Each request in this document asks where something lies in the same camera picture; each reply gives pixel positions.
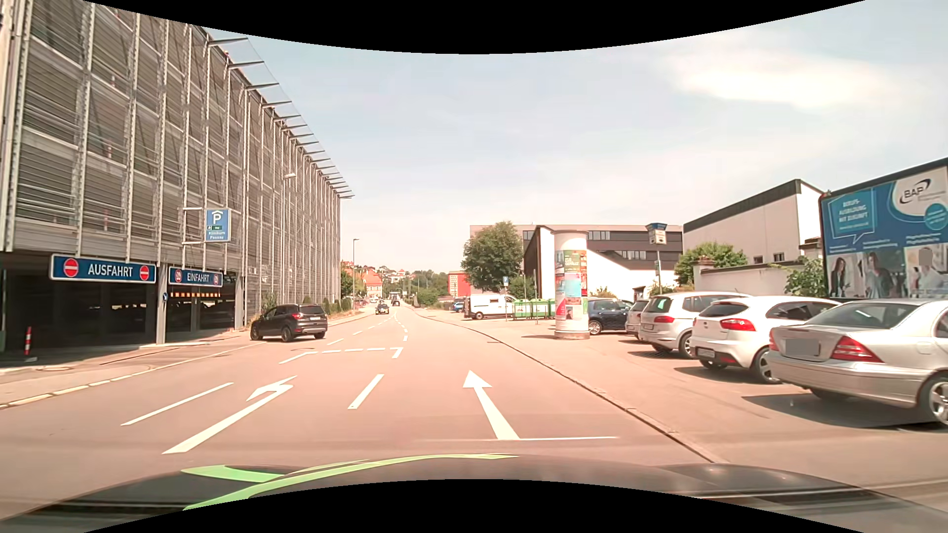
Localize green bushy tree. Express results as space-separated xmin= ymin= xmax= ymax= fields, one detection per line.
xmin=673 ymin=241 xmax=750 ymax=288

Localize white hatchback car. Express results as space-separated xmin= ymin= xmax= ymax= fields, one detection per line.
xmin=689 ymin=295 xmax=841 ymax=384

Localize paved parking area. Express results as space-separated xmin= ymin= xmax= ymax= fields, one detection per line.
xmin=415 ymin=308 xmax=948 ymax=512

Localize low white wall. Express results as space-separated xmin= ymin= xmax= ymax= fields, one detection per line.
xmin=692 ymin=258 xmax=808 ymax=297

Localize dark grey suv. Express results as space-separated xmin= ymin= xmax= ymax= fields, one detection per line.
xmin=249 ymin=304 xmax=329 ymax=343

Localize multi-storey car park building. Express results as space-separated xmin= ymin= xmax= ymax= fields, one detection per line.
xmin=0 ymin=0 xmax=355 ymax=355

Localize grey asphalt road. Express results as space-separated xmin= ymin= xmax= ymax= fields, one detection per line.
xmin=0 ymin=304 xmax=948 ymax=519

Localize large blue billboard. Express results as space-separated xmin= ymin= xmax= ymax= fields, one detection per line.
xmin=818 ymin=157 xmax=948 ymax=302

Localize grey car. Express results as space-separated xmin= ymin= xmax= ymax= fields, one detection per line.
xmin=624 ymin=299 xmax=653 ymax=340

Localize sign on tall post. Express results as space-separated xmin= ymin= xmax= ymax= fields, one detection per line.
xmin=645 ymin=222 xmax=669 ymax=296

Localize white flat-roofed building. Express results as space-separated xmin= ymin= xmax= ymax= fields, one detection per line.
xmin=682 ymin=178 xmax=827 ymax=266

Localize white van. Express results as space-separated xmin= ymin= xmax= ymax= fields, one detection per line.
xmin=464 ymin=294 xmax=518 ymax=321

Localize car's own bonnet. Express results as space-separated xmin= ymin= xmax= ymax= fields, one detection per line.
xmin=0 ymin=453 xmax=948 ymax=533

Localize white and dark building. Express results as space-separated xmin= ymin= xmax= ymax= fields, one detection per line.
xmin=470 ymin=224 xmax=684 ymax=302

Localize dark blue car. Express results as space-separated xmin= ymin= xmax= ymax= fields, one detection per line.
xmin=587 ymin=298 xmax=632 ymax=336

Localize road markings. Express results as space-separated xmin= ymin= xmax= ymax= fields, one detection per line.
xmin=0 ymin=309 xmax=619 ymax=456

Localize round advertising column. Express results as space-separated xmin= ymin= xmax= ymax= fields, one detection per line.
xmin=553 ymin=230 xmax=591 ymax=341

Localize silver estate car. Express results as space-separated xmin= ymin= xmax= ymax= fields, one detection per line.
xmin=638 ymin=292 xmax=751 ymax=359

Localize silver saloon car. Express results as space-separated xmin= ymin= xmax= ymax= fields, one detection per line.
xmin=766 ymin=298 xmax=948 ymax=427

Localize green leafy tree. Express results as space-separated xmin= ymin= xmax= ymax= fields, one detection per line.
xmin=461 ymin=221 xmax=524 ymax=293

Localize green bush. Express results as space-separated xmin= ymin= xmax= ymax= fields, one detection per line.
xmin=784 ymin=256 xmax=828 ymax=299

